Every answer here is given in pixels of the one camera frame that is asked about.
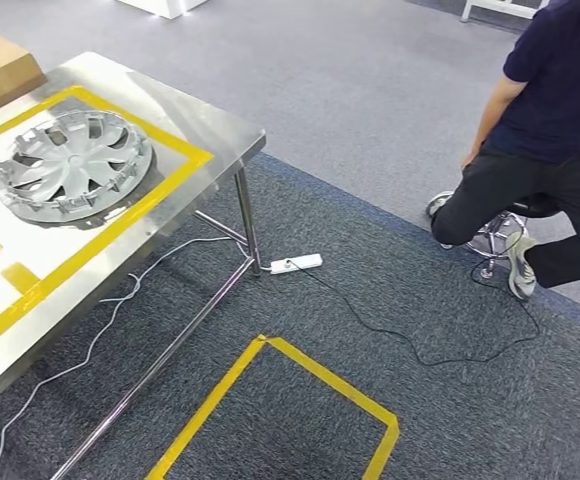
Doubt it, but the stainless steel workbench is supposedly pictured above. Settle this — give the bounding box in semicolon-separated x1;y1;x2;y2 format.
0;51;267;480

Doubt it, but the yellow tape workbench marking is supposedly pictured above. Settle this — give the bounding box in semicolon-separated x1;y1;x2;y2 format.
0;84;215;362

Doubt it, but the white power strip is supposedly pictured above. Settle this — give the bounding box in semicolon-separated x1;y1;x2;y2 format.
270;253;323;276

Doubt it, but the yellow floor tape marking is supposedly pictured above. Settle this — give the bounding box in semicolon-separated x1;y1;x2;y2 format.
144;334;401;480

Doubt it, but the chrome base black stool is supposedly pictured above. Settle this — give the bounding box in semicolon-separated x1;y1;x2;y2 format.
427;192;561;280

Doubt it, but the white plinth block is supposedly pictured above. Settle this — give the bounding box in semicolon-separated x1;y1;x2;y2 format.
115;0;208;20

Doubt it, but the grey plastic wheel hubcap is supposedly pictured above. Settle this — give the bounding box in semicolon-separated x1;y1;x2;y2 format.
0;109;153;225

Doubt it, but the person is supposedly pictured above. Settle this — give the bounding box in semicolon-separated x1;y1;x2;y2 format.
430;0;580;303

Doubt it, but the brown cardboard box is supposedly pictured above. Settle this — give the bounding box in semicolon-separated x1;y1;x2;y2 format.
0;34;47;114

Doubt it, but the white power cable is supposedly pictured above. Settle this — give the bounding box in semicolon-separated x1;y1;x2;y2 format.
0;235;273;475

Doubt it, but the thin black floor cable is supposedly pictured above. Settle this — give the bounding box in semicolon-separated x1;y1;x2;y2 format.
289;228;541;368

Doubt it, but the white furniture frame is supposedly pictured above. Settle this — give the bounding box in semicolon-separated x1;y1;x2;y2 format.
460;0;551;22

